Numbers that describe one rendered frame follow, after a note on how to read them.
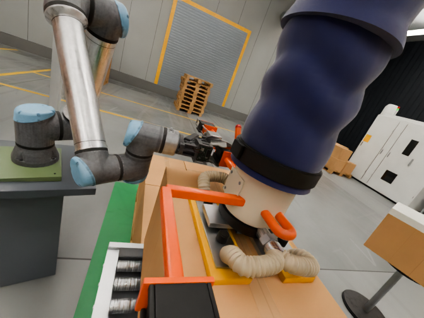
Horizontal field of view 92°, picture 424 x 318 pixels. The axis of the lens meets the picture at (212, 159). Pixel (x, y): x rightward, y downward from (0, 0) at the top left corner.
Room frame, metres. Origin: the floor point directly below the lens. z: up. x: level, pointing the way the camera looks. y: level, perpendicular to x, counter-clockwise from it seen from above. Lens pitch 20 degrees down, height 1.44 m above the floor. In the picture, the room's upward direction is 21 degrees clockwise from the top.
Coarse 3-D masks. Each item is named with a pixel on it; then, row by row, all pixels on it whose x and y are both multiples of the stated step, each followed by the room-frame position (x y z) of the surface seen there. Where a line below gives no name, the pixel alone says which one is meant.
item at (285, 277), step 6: (282, 240) 0.48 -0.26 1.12; (282, 246) 0.48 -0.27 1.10; (288, 246) 0.50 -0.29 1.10; (282, 270) 0.40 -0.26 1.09; (282, 276) 0.39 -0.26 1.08; (288, 276) 0.39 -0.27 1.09; (294, 276) 0.40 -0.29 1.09; (300, 276) 0.40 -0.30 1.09; (282, 282) 0.39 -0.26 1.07; (288, 282) 0.39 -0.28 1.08; (294, 282) 0.40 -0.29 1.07; (300, 282) 0.41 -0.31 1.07
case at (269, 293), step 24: (168, 168) 0.72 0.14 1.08; (144, 240) 0.71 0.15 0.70; (192, 240) 0.41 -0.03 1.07; (240, 240) 0.47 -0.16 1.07; (144, 264) 0.57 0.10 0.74; (192, 264) 0.34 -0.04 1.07; (216, 288) 0.31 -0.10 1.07; (240, 288) 0.33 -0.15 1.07; (264, 288) 0.35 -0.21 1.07; (288, 288) 0.38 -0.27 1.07; (312, 288) 0.40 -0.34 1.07; (240, 312) 0.28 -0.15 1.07; (264, 312) 0.30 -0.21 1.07; (288, 312) 0.32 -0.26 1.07; (312, 312) 0.34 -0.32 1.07; (336, 312) 0.36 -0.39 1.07
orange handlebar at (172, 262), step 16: (224, 160) 0.70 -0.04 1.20; (160, 192) 0.36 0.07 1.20; (176, 192) 0.38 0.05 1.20; (192, 192) 0.39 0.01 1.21; (208, 192) 0.41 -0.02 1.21; (160, 208) 0.32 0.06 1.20; (272, 224) 0.39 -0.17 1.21; (288, 224) 0.41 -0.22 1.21; (176, 240) 0.24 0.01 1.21; (288, 240) 0.38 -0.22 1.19; (176, 256) 0.22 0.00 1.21; (176, 272) 0.19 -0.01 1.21
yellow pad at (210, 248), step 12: (192, 204) 0.53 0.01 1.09; (216, 204) 0.57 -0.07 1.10; (192, 216) 0.49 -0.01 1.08; (204, 216) 0.49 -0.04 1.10; (204, 228) 0.44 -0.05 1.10; (216, 228) 0.46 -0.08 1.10; (228, 228) 0.48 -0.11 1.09; (204, 240) 0.40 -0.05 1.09; (216, 240) 0.41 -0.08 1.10; (228, 240) 0.43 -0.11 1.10; (204, 252) 0.37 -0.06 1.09; (216, 252) 0.37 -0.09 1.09; (204, 264) 0.35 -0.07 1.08; (216, 264) 0.34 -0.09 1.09; (216, 276) 0.32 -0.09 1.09; (228, 276) 0.33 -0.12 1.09
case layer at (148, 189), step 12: (156, 156) 1.94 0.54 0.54; (156, 168) 1.69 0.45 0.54; (180, 168) 1.87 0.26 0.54; (192, 168) 1.98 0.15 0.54; (204, 168) 2.09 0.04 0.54; (216, 168) 2.22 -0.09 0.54; (144, 180) 1.45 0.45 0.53; (156, 180) 1.49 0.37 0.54; (144, 192) 1.28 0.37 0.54; (156, 192) 1.33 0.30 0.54; (144, 204) 1.15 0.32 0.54; (144, 216) 1.04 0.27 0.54; (144, 228) 0.95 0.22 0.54; (132, 240) 1.18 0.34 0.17
